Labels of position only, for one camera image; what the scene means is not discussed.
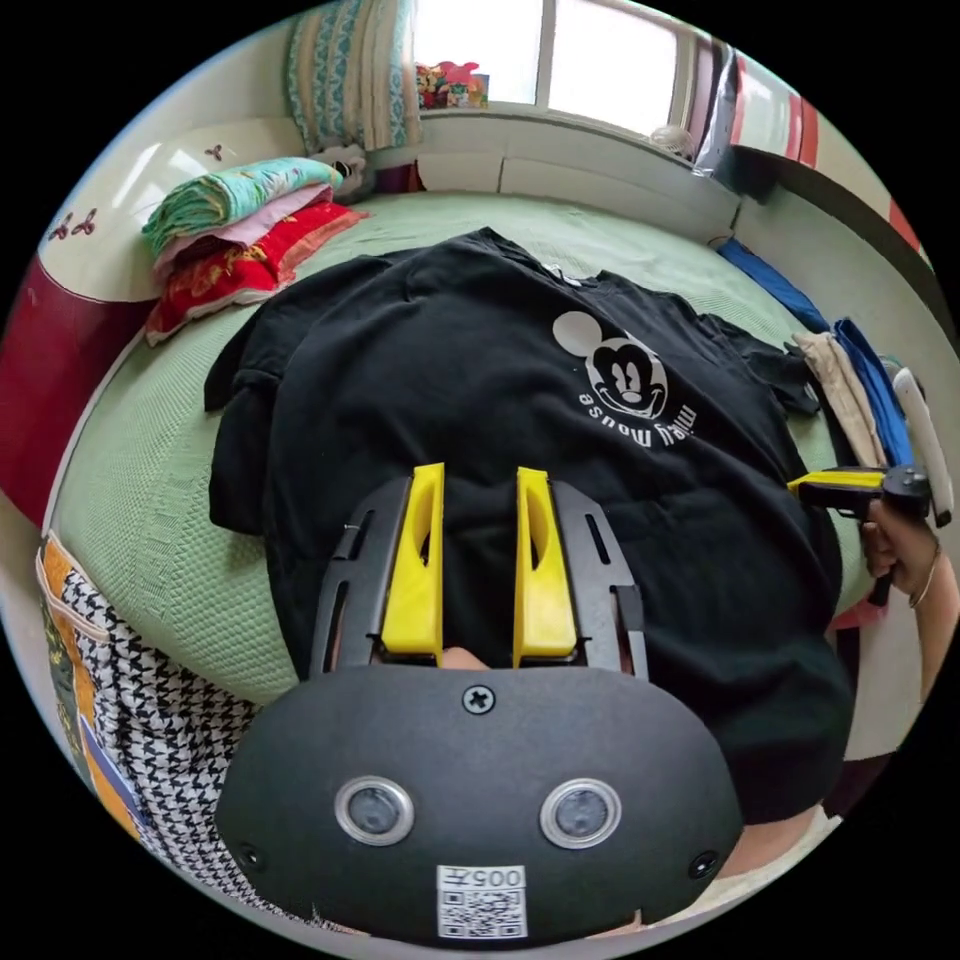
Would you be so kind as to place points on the person's left hand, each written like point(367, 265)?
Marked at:
point(465, 660)

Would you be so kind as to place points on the pile of clothes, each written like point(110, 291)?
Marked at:
point(862, 390)

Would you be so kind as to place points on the black t-shirt with white print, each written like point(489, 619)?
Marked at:
point(465, 375)

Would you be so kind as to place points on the patterned curtain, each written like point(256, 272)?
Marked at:
point(349, 67)

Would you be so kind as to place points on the person's right hand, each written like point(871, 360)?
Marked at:
point(900, 555)

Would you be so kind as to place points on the black and white plush cushion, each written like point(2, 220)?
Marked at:
point(341, 172)

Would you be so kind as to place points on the window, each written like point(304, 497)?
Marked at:
point(600, 52)

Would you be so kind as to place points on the green floral folded blanket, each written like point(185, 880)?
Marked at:
point(240, 195)

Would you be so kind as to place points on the houndstooth patchwork cloth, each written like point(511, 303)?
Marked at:
point(150, 712)

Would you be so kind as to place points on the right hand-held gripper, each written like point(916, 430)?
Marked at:
point(904, 486)

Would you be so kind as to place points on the red floral pillow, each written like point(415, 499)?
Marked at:
point(240, 277)

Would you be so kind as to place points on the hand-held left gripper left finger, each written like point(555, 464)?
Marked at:
point(411, 600)

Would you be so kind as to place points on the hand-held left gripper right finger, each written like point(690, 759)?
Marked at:
point(544, 607)

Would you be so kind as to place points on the colourful toy box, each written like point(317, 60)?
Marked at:
point(450, 86)

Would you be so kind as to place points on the person's right forearm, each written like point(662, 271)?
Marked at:
point(941, 630)

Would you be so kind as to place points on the small white fan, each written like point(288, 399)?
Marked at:
point(671, 141)

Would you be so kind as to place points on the bed with green mat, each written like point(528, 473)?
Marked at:
point(165, 525)

